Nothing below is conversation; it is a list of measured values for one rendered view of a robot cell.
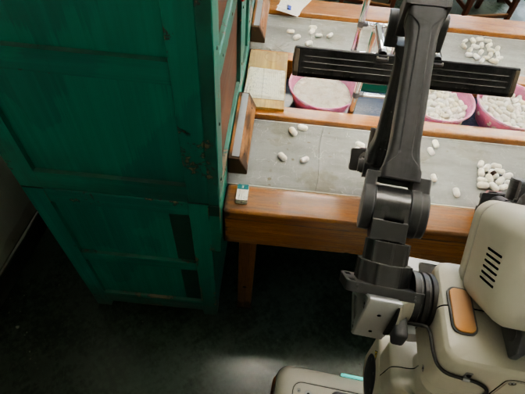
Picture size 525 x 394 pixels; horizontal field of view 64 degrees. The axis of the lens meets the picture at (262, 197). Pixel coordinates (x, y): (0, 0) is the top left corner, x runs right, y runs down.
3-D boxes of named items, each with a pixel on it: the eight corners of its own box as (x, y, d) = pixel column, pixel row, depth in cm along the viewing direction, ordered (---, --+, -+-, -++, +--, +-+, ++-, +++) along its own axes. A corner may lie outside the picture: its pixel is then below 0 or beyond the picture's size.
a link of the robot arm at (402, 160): (404, -33, 72) (466, -27, 70) (390, 14, 85) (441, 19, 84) (359, 226, 66) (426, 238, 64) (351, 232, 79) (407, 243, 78)
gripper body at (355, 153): (351, 147, 125) (355, 149, 118) (384, 150, 125) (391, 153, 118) (348, 168, 127) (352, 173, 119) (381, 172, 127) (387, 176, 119)
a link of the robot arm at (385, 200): (367, 248, 65) (403, 254, 65) (380, 183, 65) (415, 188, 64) (362, 241, 74) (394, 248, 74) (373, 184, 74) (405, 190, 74)
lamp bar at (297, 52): (511, 98, 119) (526, 77, 113) (291, 76, 119) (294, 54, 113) (504, 80, 124) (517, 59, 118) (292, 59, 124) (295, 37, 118)
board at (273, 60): (283, 112, 150) (283, 109, 149) (241, 107, 150) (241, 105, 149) (287, 55, 170) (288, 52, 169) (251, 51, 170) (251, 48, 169)
